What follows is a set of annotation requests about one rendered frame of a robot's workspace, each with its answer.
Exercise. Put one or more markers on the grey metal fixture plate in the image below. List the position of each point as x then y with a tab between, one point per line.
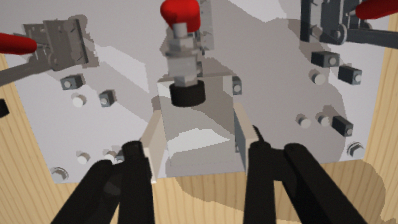
125	41

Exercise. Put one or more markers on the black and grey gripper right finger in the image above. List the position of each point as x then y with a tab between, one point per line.
314	195

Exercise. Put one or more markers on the grey rectangular plate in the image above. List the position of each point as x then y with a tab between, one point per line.
204	133

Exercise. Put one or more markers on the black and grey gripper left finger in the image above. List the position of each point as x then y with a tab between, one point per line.
141	163

